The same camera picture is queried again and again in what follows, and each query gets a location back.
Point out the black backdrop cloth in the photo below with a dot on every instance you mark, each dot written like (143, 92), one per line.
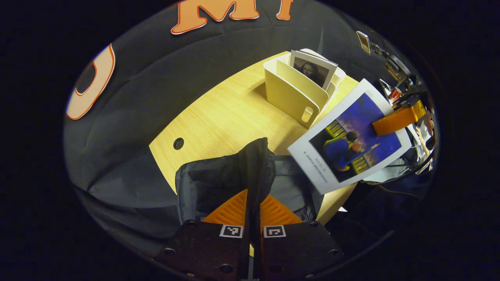
(136, 97)

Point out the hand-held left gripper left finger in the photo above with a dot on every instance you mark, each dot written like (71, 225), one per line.
(203, 249)

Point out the small red box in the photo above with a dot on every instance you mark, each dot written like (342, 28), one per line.
(394, 94)

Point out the grey portrait cover book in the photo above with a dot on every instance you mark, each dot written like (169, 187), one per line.
(312, 70)

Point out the black schoolbag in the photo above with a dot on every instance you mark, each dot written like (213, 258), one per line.
(211, 179)

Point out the cream bookshelf rack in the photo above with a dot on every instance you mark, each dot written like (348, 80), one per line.
(289, 97)

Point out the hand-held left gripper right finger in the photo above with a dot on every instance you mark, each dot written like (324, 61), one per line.
(297, 249)

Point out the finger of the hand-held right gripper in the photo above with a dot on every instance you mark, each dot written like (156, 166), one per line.
(394, 121)

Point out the blue cover book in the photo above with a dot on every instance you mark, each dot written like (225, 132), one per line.
(351, 148)

